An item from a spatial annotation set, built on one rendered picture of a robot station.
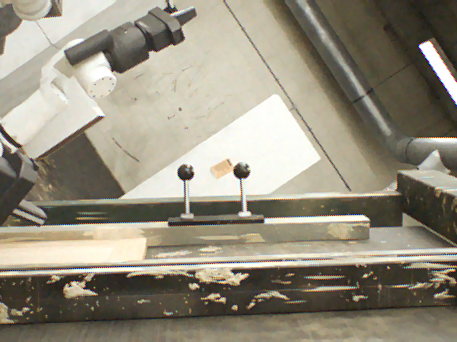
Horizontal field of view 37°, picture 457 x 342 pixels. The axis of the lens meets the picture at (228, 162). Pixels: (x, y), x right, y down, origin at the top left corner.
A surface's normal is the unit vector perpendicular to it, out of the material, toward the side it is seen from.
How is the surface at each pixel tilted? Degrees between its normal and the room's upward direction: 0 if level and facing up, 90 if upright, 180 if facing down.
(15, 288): 90
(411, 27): 90
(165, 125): 90
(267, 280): 90
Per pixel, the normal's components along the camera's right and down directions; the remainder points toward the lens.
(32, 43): 0.01, 0.04
